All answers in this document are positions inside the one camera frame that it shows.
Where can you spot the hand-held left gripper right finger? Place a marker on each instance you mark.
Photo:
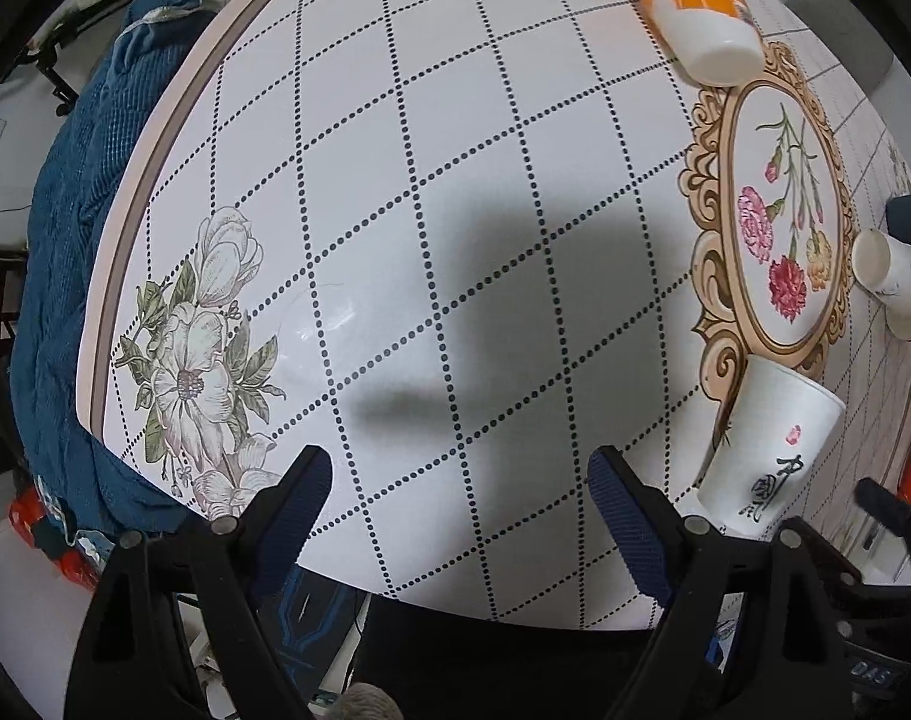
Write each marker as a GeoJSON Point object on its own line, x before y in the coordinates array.
{"type": "Point", "coordinates": [624, 514]}

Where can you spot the grey sofa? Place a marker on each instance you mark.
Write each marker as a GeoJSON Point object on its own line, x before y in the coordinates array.
{"type": "Point", "coordinates": [845, 26]}

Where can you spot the red bag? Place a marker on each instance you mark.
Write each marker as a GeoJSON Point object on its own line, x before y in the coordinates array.
{"type": "Point", "coordinates": [47, 532]}

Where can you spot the blue quilted blanket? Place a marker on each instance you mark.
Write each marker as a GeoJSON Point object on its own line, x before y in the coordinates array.
{"type": "Point", "coordinates": [73, 240]}

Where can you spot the grey fluffy object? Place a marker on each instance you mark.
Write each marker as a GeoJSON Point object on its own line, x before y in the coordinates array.
{"type": "Point", "coordinates": [365, 703]}

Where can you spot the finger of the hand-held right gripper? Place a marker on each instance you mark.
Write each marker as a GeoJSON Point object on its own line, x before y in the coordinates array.
{"type": "Point", "coordinates": [887, 504]}

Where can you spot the orange and white cup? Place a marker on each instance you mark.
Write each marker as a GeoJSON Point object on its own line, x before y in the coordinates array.
{"type": "Point", "coordinates": [699, 7]}

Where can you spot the black and blue chair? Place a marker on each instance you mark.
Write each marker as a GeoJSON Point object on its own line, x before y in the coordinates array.
{"type": "Point", "coordinates": [317, 607]}

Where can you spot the dark cloth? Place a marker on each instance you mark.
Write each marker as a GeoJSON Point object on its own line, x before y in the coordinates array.
{"type": "Point", "coordinates": [493, 660]}

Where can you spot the black stand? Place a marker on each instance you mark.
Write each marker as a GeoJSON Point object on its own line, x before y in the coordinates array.
{"type": "Point", "coordinates": [50, 71]}

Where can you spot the white cup with red base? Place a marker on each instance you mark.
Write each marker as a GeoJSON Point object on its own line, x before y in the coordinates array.
{"type": "Point", "coordinates": [902, 274]}

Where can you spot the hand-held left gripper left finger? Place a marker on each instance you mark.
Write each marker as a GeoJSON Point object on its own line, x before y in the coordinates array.
{"type": "Point", "coordinates": [305, 499]}

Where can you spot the white cup with black calligraphy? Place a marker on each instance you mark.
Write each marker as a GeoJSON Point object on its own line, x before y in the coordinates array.
{"type": "Point", "coordinates": [774, 435]}

